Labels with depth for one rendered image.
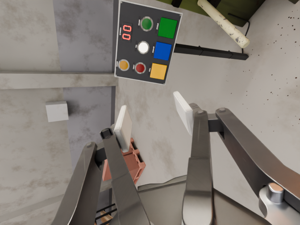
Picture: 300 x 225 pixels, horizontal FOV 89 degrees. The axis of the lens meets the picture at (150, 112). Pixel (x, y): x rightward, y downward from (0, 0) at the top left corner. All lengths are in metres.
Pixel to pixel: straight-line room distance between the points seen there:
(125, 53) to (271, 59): 1.18
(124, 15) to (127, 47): 0.13
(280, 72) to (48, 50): 3.85
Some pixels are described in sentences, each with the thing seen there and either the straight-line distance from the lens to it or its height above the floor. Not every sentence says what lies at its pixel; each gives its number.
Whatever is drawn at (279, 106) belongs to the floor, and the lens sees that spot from 1.57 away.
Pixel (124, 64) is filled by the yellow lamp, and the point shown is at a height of 1.16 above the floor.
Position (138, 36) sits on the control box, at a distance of 0.80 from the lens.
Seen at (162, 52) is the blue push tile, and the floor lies 1.01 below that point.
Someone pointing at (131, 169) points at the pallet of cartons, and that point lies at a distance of 3.38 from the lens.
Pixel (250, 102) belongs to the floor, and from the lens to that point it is 1.64.
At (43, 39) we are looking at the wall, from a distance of 4.03.
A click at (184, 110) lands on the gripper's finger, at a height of 1.37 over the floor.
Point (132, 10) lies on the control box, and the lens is 0.80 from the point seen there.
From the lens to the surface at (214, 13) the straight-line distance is 1.11.
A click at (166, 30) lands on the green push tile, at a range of 0.79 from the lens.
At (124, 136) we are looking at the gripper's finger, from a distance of 0.17.
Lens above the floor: 1.48
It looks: 31 degrees down
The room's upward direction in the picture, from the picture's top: 98 degrees counter-clockwise
